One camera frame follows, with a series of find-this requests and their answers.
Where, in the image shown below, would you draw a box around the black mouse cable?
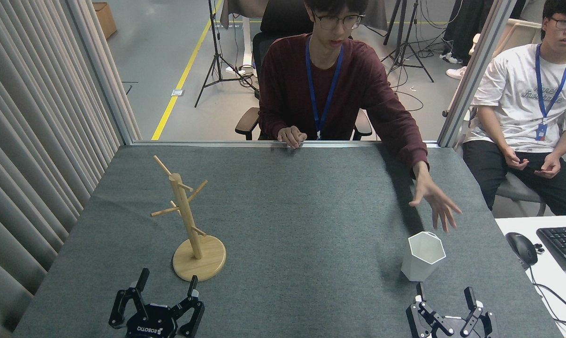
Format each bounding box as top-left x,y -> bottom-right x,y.
527,264 -> 566,325

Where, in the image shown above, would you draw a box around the blue lanyard with badge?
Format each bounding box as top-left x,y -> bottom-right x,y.
305,35 -> 344,140
535,44 -> 566,141

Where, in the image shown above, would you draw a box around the grey office chair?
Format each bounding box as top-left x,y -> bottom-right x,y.
495,171 -> 547,217

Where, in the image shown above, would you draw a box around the dark red person's right hand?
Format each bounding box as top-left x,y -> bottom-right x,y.
277,126 -> 307,149

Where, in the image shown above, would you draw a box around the black computer mouse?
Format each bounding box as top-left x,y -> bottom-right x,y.
505,232 -> 539,266

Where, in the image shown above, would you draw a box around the white person's left hand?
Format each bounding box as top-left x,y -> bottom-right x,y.
534,154 -> 562,179

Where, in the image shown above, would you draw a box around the silver frame post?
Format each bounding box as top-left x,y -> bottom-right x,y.
65,0 -> 136,145
437,0 -> 518,148

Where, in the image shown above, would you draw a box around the dark red person's left hand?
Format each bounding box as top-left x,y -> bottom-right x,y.
409,162 -> 463,233

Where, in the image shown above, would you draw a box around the beige wooden chair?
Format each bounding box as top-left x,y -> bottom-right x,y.
468,19 -> 546,78

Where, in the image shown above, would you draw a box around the person in dark red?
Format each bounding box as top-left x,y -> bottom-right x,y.
258,0 -> 429,181

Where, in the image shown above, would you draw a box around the white faceted cup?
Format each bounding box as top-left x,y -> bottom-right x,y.
401,231 -> 447,282

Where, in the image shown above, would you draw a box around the wooden cup rack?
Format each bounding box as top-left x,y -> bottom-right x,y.
151,155 -> 227,282

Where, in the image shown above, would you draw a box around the beige pleated curtain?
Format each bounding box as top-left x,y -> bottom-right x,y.
0,0 -> 143,338

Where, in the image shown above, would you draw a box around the black tripod with cables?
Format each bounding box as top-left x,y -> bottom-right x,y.
195,0 -> 258,108

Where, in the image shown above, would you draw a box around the person in white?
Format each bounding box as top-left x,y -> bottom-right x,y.
462,0 -> 566,216

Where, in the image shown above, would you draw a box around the white side desk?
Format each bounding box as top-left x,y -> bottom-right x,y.
494,215 -> 566,338

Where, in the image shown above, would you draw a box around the cardboard box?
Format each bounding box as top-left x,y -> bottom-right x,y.
93,2 -> 118,39

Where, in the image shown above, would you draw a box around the black floor cable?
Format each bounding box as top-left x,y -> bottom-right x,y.
389,66 -> 425,112

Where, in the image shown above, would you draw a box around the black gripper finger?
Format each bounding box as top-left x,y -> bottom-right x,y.
406,282 -> 452,338
170,276 -> 205,338
108,269 -> 150,328
459,287 -> 497,338

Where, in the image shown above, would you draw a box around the white person's right hand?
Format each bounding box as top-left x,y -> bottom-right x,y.
504,149 -> 530,171

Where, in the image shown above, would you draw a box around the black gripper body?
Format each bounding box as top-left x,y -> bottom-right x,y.
126,304 -> 178,338
428,315 -> 481,338

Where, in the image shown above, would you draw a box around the black office chair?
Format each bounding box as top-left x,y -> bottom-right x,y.
235,0 -> 373,141

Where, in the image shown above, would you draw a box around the black keyboard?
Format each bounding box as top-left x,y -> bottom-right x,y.
536,226 -> 566,271

